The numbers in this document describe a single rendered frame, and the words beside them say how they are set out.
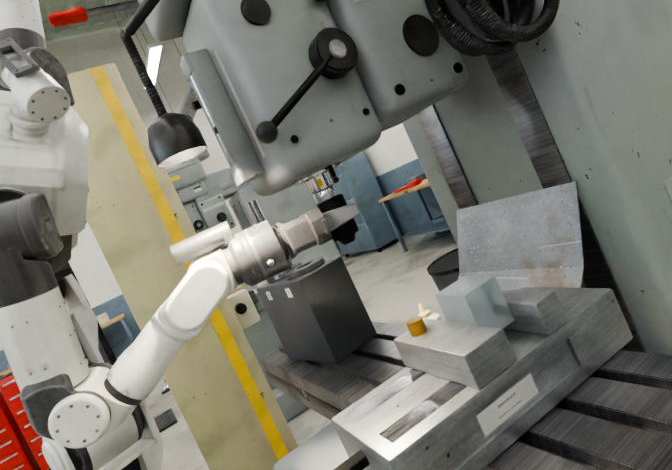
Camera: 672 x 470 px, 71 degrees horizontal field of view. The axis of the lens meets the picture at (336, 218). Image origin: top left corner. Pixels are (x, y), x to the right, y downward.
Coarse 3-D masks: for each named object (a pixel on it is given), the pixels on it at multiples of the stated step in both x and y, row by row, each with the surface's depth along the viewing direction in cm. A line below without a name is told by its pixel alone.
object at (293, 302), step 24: (312, 264) 99; (336, 264) 100; (264, 288) 109; (288, 288) 99; (312, 288) 96; (336, 288) 99; (288, 312) 104; (312, 312) 95; (336, 312) 98; (360, 312) 101; (288, 336) 109; (312, 336) 99; (336, 336) 97; (360, 336) 100; (312, 360) 104; (336, 360) 96
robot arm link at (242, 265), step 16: (224, 224) 74; (192, 240) 73; (208, 240) 73; (224, 240) 74; (240, 240) 73; (176, 256) 72; (192, 256) 73; (208, 256) 73; (224, 256) 73; (240, 256) 72; (240, 272) 73; (256, 272) 73
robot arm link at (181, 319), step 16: (192, 272) 69; (208, 272) 69; (224, 272) 70; (176, 288) 69; (192, 288) 69; (208, 288) 70; (224, 288) 70; (176, 304) 69; (192, 304) 69; (208, 304) 70; (160, 320) 70; (176, 320) 69; (192, 320) 69; (176, 336) 71; (192, 336) 71
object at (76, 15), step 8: (136, 0) 80; (72, 8) 75; (80, 8) 76; (96, 8) 77; (104, 8) 78; (112, 8) 78; (120, 8) 79; (128, 8) 80; (48, 16) 74; (56, 16) 74; (64, 16) 74; (72, 16) 75; (80, 16) 76; (88, 16) 77; (56, 24) 74; (64, 24) 75
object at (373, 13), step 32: (352, 0) 72; (384, 0) 75; (416, 0) 78; (352, 32) 73; (384, 32) 74; (416, 32) 76; (384, 64) 73; (416, 64) 76; (448, 64) 79; (384, 96) 73; (416, 96) 75; (384, 128) 92
